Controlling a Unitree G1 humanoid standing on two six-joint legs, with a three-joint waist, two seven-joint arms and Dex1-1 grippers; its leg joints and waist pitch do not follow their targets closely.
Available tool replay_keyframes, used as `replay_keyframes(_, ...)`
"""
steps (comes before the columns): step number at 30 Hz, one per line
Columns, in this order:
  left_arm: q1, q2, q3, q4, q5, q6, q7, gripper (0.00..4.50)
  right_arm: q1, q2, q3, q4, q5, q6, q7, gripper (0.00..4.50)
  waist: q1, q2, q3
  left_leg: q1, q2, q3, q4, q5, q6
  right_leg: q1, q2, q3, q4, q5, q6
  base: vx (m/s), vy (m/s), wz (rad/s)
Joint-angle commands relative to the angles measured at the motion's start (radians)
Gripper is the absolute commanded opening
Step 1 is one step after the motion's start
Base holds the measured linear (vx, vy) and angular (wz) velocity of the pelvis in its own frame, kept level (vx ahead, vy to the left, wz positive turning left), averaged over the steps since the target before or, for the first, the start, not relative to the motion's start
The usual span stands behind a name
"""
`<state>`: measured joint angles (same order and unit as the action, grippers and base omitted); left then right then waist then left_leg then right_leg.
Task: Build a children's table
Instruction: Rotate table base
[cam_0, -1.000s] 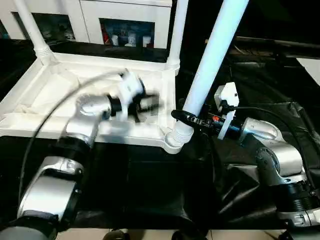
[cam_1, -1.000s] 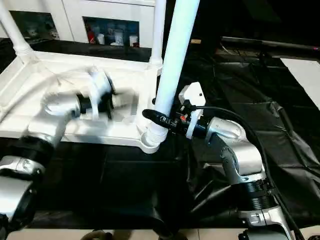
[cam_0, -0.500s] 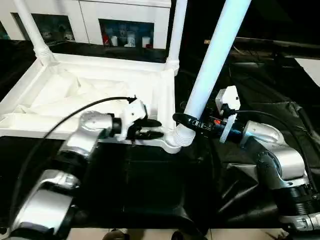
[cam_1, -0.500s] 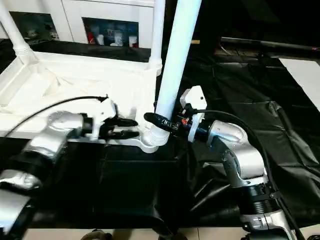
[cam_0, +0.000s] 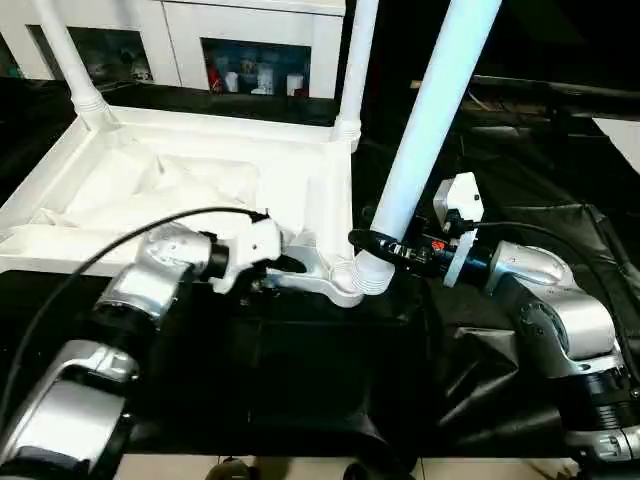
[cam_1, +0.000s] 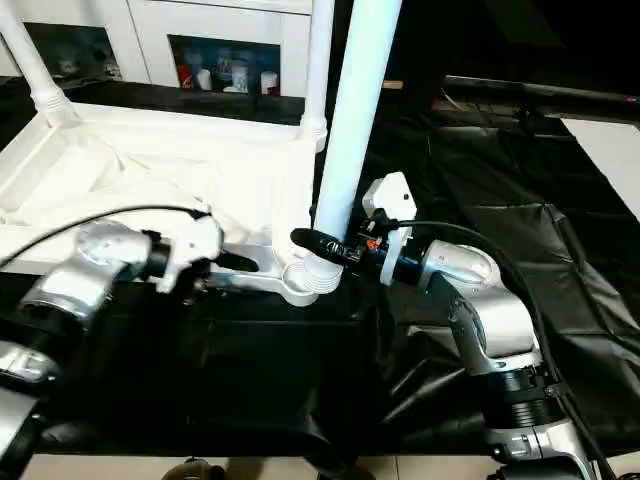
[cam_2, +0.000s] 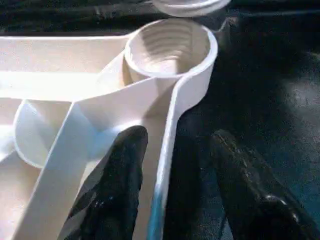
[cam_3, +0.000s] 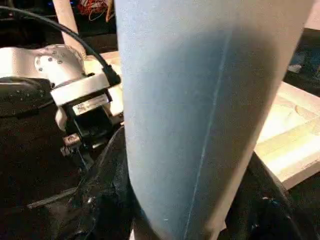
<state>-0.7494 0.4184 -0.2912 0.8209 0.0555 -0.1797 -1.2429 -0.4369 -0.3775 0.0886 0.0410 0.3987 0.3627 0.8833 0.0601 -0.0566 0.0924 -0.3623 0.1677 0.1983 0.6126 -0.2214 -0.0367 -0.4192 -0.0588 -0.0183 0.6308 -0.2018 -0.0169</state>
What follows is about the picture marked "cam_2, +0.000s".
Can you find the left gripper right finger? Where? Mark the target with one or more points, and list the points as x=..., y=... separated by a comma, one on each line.
x=257, y=200

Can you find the white plastic table top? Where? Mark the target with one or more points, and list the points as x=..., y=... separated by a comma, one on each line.
x=50, y=62

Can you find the black mat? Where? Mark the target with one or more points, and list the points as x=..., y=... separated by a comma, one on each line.
x=262, y=75

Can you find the white plastic table leg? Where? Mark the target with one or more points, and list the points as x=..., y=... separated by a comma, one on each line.
x=190, y=7

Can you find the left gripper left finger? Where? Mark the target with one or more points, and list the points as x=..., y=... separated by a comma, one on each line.
x=112, y=195

